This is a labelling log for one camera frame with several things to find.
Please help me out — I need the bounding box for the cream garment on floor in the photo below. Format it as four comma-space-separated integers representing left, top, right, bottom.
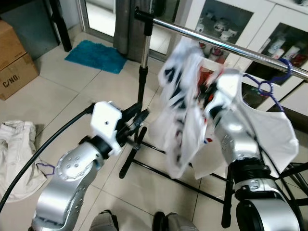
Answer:
0, 120, 49, 203

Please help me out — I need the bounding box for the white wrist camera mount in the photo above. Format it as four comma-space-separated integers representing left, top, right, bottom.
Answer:
90, 101, 124, 157
205, 71, 244, 119

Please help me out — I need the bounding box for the white shirt with dark print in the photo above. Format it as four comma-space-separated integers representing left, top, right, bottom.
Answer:
153, 38, 218, 179

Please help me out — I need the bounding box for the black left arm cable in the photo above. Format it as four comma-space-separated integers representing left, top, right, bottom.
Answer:
0, 103, 95, 215

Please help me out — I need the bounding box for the printed cardboard box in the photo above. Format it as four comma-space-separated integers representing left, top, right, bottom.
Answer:
0, 19, 39, 101

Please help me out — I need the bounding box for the teal floor mat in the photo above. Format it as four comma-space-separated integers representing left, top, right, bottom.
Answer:
65, 40, 128, 75

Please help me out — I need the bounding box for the grey robot left leg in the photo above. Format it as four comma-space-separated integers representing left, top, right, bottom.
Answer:
88, 209, 120, 231

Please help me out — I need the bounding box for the white glass-door cabinet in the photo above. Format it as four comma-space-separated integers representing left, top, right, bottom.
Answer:
168, 0, 308, 116

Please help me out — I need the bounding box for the metal clothes rack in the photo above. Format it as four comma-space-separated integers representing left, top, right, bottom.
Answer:
118, 7, 308, 230

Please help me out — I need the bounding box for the dark grey curtain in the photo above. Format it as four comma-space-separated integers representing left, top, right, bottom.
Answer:
113, 0, 167, 59

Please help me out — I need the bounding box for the black side table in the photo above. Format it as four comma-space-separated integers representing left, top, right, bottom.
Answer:
0, 0, 73, 61

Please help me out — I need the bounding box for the purple wire hanger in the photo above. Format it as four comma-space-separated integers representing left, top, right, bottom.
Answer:
36, 163, 56, 175
243, 58, 293, 114

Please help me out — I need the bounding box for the white sleeveless top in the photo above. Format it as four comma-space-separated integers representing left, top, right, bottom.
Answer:
231, 94, 300, 180

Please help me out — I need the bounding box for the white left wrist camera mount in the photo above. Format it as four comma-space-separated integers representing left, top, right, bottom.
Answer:
90, 101, 124, 157

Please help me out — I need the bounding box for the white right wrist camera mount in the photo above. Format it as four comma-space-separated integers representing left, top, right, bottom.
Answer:
205, 71, 244, 119

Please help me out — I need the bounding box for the grey robot leg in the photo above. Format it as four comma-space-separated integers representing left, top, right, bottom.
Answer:
88, 209, 120, 231
152, 211, 199, 231

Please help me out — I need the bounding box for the grey robot right leg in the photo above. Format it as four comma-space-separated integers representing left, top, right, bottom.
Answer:
152, 211, 199, 231

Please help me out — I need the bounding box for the sliding glass door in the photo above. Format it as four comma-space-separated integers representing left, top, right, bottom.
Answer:
77, 0, 141, 49

